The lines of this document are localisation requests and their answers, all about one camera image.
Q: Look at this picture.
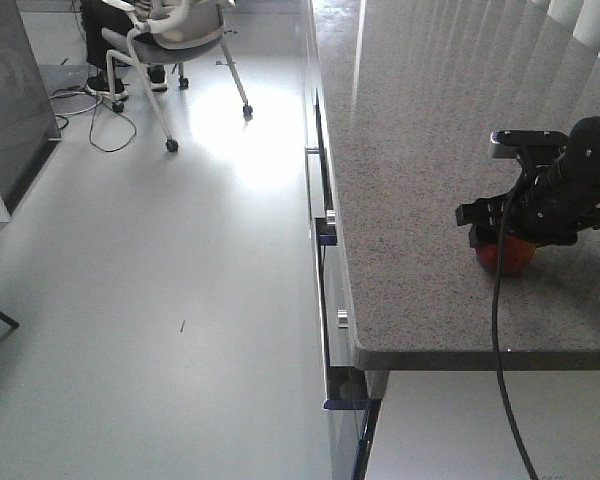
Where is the grey stone kitchen counter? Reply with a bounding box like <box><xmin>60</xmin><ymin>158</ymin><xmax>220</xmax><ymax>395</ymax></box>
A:
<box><xmin>299</xmin><ymin>0</ymin><xmax>600</xmax><ymax>480</ymax></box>

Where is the seated person in black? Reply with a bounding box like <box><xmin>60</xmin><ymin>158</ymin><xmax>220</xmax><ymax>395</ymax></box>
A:
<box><xmin>80</xmin><ymin>0</ymin><xmax>170</xmax><ymax>101</ymax></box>

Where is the black floor cable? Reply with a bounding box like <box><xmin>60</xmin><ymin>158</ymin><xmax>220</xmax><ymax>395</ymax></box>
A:
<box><xmin>48</xmin><ymin>84</ymin><xmax>138</xmax><ymax>153</ymax></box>

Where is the grey white wheeled chair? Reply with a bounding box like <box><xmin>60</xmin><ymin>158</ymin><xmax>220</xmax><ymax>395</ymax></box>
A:
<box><xmin>101</xmin><ymin>0</ymin><xmax>252</xmax><ymax>152</ymax></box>

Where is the red yellow apple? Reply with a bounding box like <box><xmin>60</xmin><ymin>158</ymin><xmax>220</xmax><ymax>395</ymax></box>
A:
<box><xmin>475</xmin><ymin>236</ymin><xmax>536</xmax><ymax>275</ymax></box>

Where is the dark grey cabinet panel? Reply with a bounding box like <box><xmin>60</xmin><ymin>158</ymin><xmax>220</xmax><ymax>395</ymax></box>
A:
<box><xmin>0</xmin><ymin>1</ymin><xmax>60</xmax><ymax>213</ymax></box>

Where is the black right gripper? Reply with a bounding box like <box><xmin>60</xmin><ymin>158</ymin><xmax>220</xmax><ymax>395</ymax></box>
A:
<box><xmin>455</xmin><ymin>173</ymin><xmax>600</xmax><ymax>246</ymax></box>

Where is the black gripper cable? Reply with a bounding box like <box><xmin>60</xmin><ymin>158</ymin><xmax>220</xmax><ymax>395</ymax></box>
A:
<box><xmin>491</xmin><ymin>164</ymin><xmax>540</xmax><ymax>480</ymax></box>

